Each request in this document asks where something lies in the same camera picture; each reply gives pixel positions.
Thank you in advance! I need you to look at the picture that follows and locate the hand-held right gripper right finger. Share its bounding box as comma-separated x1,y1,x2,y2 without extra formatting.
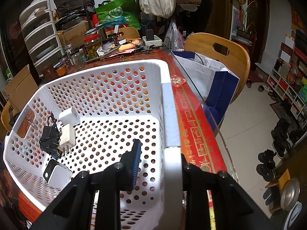
181,153,263,230

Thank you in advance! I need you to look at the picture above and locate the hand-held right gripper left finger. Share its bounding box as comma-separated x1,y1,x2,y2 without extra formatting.
31,139,142,230

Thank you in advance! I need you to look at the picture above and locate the white perforated plastic basket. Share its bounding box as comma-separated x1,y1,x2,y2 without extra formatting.
3,59,184,230

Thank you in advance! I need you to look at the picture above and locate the white charger with prongs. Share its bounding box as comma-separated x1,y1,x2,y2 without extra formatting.
58,124,77,156

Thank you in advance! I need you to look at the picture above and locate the black and white charger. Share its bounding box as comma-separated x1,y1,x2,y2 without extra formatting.
43,159,73,189

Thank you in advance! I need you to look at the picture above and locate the white charger block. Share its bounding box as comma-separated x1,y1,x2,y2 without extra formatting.
59,107,80,126

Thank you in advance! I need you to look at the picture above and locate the black power adapter with cable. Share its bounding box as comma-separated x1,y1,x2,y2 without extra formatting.
39,112,61,157

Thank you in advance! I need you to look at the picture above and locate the black sandal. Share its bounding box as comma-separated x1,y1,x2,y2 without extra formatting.
258,149,276,169
256,164,275,182

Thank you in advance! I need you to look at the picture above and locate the small wooden stool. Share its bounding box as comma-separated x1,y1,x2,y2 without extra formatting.
265,169,292,212

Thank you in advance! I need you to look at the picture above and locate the metal bowl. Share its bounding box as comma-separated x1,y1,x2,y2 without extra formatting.
280,178,301,211

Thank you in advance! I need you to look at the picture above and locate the red paper envelope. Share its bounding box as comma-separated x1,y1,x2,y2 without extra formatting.
170,75,187,88

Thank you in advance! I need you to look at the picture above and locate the white and blue shopping bag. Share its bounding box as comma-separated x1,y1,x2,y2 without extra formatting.
171,51,240,132

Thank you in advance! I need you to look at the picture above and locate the orange packet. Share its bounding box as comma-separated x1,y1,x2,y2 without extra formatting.
119,43,136,52

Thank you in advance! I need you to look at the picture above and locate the small jar with orange contents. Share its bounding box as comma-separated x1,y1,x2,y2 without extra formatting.
56,65,68,77

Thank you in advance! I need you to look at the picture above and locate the clear glass jar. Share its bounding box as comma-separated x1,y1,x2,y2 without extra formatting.
71,51,84,65

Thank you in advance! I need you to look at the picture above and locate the white power strip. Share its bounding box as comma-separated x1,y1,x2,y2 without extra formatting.
142,35,163,46

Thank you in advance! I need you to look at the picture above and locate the pickle jar with red lid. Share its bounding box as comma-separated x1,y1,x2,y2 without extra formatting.
84,34,102,59

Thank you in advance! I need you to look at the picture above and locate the brown ceramic jar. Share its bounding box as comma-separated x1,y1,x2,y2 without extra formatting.
41,63,58,82

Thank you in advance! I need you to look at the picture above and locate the white plastic bag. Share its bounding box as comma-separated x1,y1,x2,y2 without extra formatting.
165,19,185,51

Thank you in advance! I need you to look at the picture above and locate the white cubby shelf unit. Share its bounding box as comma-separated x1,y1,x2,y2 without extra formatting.
266,29,307,125

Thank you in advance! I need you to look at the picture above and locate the open cardboard box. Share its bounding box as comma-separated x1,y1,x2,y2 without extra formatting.
3,64,39,112

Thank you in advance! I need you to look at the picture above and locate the printed brown cardboard box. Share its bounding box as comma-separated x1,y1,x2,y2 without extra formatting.
57,20,90,48

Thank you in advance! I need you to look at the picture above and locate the green shopping bag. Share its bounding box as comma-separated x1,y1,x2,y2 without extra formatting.
95,0,141,30

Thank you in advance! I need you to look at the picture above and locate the white plastic drawer tower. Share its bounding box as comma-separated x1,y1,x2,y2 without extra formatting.
19,0,65,69

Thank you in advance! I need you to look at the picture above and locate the potted plant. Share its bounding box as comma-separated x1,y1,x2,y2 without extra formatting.
236,1,258,39

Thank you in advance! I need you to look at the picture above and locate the wooden chair with handle hole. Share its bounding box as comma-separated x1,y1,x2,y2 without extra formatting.
184,32,250,103

